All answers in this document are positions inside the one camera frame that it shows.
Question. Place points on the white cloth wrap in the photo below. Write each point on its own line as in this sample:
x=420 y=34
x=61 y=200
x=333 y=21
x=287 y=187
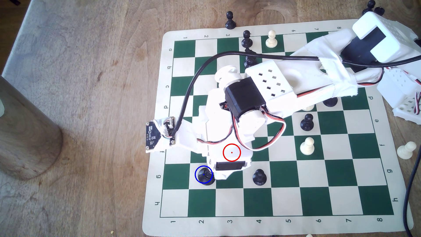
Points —
x=332 y=62

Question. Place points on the black knight chess piece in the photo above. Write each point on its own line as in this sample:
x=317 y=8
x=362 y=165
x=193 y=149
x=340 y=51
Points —
x=251 y=62

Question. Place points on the black king chess piece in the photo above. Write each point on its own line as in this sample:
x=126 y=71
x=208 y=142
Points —
x=206 y=179

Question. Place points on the white pawn chess piece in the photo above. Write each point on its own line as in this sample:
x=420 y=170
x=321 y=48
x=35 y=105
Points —
x=271 y=39
x=307 y=146
x=406 y=151

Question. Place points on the green and white chess board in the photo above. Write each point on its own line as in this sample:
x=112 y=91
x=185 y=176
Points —
x=329 y=184

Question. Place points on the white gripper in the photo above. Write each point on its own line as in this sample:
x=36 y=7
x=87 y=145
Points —
x=230 y=166

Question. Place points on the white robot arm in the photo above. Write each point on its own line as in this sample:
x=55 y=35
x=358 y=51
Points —
x=269 y=79

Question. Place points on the wooden cylinder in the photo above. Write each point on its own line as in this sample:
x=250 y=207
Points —
x=26 y=131

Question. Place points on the black pawn chess piece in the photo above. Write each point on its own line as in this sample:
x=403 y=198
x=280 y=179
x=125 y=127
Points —
x=230 y=21
x=306 y=122
x=259 y=177
x=246 y=41
x=370 y=7

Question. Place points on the black camera circuit board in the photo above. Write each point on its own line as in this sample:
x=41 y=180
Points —
x=152 y=136

